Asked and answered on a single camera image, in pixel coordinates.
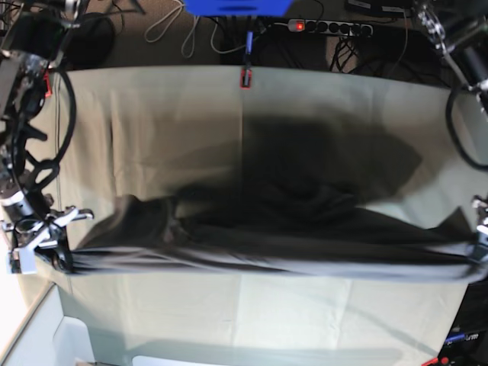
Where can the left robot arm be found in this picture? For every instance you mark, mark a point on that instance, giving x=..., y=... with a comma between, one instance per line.
x=458, y=32

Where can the red black clamp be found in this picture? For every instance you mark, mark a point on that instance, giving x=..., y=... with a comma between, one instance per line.
x=246, y=71
x=46, y=85

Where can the red black clamp top left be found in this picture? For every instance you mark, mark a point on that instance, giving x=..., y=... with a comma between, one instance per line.
x=46, y=85

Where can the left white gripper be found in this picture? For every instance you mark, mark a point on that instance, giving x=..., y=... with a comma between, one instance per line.
x=482, y=225

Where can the grey t-shirt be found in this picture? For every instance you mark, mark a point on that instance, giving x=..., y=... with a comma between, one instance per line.
x=350, y=242

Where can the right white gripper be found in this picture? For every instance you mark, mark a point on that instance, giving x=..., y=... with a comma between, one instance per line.
x=29, y=239

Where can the red clamp bottom right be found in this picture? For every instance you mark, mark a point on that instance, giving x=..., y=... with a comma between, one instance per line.
x=439, y=361

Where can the black power strip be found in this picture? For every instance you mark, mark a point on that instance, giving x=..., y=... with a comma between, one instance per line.
x=330, y=28

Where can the black round base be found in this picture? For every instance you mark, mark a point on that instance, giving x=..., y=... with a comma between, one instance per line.
x=91, y=43

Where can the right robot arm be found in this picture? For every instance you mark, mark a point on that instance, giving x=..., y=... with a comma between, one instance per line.
x=32, y=47

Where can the red black clamp top centre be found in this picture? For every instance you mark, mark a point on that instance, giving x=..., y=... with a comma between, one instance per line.
x=246, y=71

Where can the white storage bin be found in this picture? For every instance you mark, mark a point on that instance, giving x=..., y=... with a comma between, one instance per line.
x=47, y=336

